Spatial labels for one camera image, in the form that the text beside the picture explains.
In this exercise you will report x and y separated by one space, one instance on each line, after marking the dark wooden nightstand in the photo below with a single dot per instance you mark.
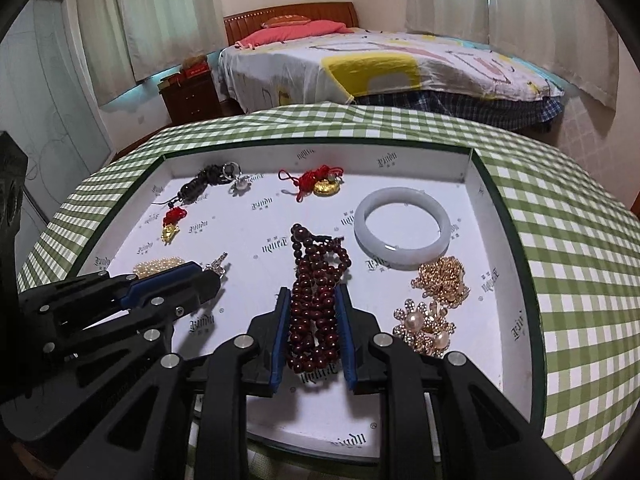
192 100

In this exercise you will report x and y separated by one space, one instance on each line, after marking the green box with white lining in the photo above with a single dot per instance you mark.
240 242

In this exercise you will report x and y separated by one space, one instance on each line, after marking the red gift box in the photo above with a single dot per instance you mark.
195 71

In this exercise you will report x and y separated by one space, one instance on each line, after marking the bed with patterned bedspread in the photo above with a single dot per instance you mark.
400 60

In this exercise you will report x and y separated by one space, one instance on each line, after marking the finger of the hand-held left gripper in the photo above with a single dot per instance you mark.
195 295
165 276

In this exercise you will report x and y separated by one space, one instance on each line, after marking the blue plaid bed skirt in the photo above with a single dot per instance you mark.
475 107

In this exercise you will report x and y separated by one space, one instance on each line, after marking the pearl flower brooch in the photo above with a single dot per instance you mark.
425 332

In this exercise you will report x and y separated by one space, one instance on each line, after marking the white jade bangle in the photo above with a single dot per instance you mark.
362 232

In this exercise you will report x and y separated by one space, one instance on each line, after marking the pink pillow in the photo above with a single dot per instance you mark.
285 34

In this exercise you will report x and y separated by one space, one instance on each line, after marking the pale green sheer curtain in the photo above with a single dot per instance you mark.
550 30
170 15
445 0
102 35

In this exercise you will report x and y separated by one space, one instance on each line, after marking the red knot gold ingot charm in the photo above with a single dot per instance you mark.
325 187

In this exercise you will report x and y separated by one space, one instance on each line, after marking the flat red box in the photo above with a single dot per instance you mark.
170 81

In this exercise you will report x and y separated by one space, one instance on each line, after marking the small red knot gold charm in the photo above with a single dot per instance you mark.
172 217

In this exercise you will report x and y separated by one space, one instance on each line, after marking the frosted glass sliding door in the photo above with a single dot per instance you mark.
50 85

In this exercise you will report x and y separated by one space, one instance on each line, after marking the wooden headboard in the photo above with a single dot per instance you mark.
250 16

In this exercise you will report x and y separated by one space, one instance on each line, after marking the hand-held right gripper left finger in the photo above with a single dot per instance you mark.
281 340

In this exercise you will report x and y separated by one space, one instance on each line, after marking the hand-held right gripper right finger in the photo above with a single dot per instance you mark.
345 340

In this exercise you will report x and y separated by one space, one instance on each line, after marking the silver key-shaped brooch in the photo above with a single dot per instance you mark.
219 261

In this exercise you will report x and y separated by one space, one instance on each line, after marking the dark bead tassel pendant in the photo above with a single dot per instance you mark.
200 185

